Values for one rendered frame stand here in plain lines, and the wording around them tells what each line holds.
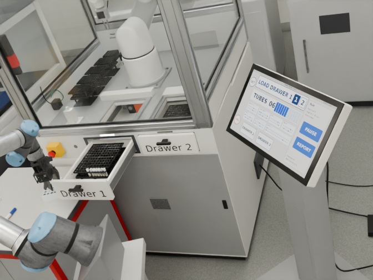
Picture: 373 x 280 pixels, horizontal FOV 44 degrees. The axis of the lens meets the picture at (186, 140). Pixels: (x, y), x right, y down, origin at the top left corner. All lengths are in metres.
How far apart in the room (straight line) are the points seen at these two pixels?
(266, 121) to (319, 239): 0.64
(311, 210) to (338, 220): 0.83
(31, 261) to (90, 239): 0.24
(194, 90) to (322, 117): 0.60
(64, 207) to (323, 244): 1.22
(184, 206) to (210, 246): 0.32
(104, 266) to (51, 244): 0.20
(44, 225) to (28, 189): 0.87
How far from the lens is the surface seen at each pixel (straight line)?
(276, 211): 2.97
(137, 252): 1.89
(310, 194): 1.99
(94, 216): 2.43
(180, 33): 1.89
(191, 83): 1.98
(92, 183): 2.07
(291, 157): 1.72
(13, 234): 1.84
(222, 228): 2.53
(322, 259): 2.30
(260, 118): 1.87
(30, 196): 2.49
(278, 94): 1.82
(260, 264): 2.70
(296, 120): 1.73
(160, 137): 2.18
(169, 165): 2.30
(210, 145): 2.15
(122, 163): 2.19
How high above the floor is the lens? 2.06
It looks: 33 degrees down
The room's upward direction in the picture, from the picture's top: 18 degrees counter-clockwise
